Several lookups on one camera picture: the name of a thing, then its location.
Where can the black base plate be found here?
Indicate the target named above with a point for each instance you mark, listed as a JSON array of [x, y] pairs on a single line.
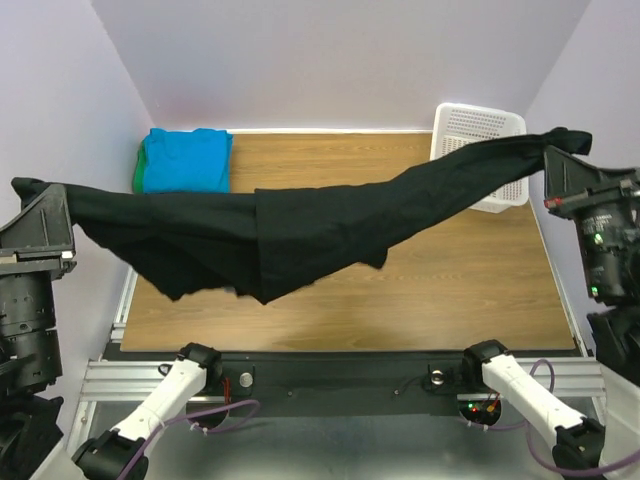
[[340, 384]]

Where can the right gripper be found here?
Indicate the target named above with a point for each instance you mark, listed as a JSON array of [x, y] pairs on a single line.
[[590, 198]]

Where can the green folded t shirt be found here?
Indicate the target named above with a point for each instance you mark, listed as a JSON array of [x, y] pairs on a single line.
[[139, 170]]

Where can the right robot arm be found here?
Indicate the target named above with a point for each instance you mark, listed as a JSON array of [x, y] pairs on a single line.
[[603, 442]]

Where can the black t shirt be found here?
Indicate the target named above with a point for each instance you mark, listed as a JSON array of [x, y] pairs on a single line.
[[269, 243]]

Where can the blue folded t shirt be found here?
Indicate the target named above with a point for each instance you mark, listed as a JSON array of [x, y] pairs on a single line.
[[181, 161]]

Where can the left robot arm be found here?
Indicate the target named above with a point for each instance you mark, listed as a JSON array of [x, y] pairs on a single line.
[[33, 427]]

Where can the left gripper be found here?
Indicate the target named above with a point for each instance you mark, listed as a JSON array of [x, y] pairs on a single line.
[[44, 228]]

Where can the white plastic basket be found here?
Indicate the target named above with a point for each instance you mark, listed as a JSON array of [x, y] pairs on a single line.
[[457, 124]]

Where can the aluminium frame rail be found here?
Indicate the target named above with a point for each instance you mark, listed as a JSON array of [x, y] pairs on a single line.
[[134, 380]]

